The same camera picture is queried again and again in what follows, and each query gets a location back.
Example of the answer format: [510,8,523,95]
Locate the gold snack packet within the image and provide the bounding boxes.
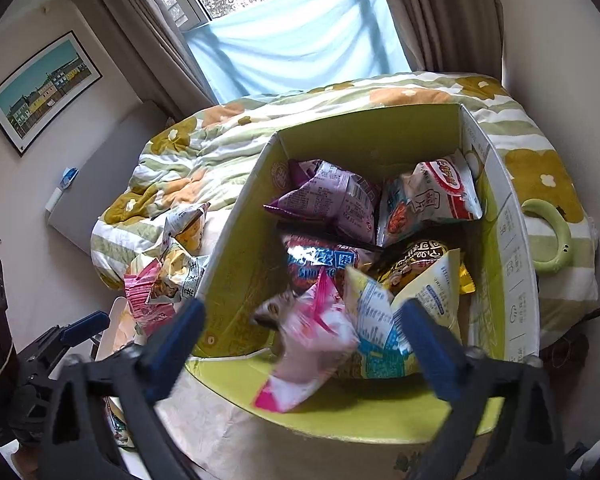
[370,240,476,296]

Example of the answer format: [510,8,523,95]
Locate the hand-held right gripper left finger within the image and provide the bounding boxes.
[45,297,208,480]

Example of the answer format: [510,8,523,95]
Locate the green cardboard box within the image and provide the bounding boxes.
[185,102,541,448]

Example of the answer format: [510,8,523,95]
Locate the blue red snack packet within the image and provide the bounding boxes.
[280,232,376,301]

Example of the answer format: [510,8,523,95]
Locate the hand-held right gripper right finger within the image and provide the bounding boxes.
[397,297,566,480]

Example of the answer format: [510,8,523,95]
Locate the light pink snack packet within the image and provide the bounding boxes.
[252,270,361,413]

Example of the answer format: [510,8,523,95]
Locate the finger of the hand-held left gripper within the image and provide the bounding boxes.
[30,310,111,361]

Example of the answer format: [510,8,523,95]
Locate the grey headboard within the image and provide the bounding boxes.
[45,100,173,281]

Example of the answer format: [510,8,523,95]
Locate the yellow white blue snack packet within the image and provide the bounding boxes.
[342,249,463,381]

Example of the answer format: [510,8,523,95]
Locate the red white snack packet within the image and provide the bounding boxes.
[376,150,483,247]

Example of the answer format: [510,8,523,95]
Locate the purple snack packet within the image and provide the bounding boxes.
[263,159,383,246]

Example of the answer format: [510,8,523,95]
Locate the light blue cloth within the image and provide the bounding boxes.
[185,0,413,106]

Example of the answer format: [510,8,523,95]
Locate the framed house picture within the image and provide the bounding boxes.
[0,30,103,157]

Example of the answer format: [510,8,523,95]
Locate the floral blanket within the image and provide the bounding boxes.
[91,72,600,346]

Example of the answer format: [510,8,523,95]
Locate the pile of assorted snack bags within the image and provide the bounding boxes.
[92,202,211,336]

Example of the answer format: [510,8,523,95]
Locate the green ring handle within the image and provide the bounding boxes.
[520,198,576,275]

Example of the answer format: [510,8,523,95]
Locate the brown curtain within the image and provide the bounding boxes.
[372,0,503,86]
[80,0,218,121]

